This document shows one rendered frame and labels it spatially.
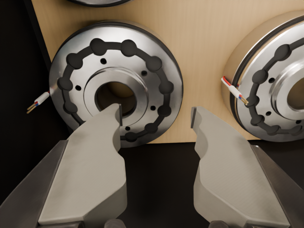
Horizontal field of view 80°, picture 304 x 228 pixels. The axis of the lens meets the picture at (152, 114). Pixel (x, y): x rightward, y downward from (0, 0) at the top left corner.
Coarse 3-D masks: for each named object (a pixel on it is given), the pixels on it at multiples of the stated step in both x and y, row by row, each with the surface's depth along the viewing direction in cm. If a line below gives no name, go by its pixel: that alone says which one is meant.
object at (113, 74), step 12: (96, 72) 13; (108, 72) 12; (120, 72) 12; (132, 72) 13; (96, 84) 13; (132, 84) 13; (144, 84) 13; (84, 96) 13; (96, 96) 14; (144, 96) 13; (96, 108) 14; (132, 108) 15; (144, 108) 14; (132, 120) 14
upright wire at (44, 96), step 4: (44, 92) 14; (48, 92) 14; (40, 96) 13; (44, 96) 14; (48, 96) 14; (36, 100) 13; (40, 100) 13; (32, 104) 12; (36, 104) 13; (28, 108) 12; (32, 108) 12; (28, 112) 12
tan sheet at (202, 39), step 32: (32, 0) 13; (64, 0) 13; (160, 0) 13; (192, 0) 13; (224, 0) 13; (256, 0) 13; (288, 0) 14; (64, 32) 14; (160, 32) 15; (192, 32) 15; (224, 32) 15; (192, 64) 16; (224, 64) 16; (128, 96) 17; (192, 96) 17; (192, 128) 19
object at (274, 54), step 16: (288, 32) 12; (272, 48) 12; (288, 48) 13; (256, 64) 13; (272, 64) 13; (288, 64) 13; (240, 80) 13; (256, 80) 14; (272, 80) 14; (256, 96) 14; (240, 112) 15; (256, 112) 15; (272, 112) 15; (256, 128) 16; (272, 128) 16; (288, 128) 16
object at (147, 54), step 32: (96, 32) 12; (128, 32) 12; (64, 64) 13; (96, 64) 13; (128, 64) 13; (160, 64) 13; (64, 96) 14; (160, 96) 14; (128, 128) 16; (160, 128) 15
